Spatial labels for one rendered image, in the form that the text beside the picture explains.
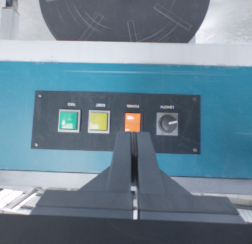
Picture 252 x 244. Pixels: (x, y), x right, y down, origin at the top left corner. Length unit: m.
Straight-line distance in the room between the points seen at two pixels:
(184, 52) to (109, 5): 0.30
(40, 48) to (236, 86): 0.31
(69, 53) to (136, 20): 0.26
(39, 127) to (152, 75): 0.19
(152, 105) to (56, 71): 0.16
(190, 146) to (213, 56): 0.14
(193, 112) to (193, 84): 0.04
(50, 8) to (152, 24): 0.27
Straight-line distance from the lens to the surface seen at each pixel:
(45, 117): 0.30
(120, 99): 0.28
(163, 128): 0.26
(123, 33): 0.51
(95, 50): 0.31
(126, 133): 0.15
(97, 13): 0.54
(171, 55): 0.31
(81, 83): 0.30
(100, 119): 0.26
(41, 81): 0.32
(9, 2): 1.15
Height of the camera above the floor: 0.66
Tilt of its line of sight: 5 degrees down
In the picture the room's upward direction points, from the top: 178 degrees counter-clockwise
